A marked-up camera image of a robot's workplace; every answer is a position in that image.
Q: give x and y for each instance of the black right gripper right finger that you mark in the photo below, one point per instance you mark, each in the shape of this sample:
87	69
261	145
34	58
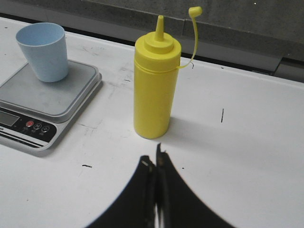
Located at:
178	206

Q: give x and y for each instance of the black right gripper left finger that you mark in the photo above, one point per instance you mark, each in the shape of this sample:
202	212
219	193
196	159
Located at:
135	206

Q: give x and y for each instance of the yellow squeeze bottle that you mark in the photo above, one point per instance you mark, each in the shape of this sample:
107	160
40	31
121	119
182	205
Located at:
156	66

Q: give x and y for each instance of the light blue plastic cup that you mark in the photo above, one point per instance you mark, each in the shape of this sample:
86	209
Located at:
44	47

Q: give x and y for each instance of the silver digital kitchen scale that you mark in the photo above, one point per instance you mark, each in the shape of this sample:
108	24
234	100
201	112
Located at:
35	115

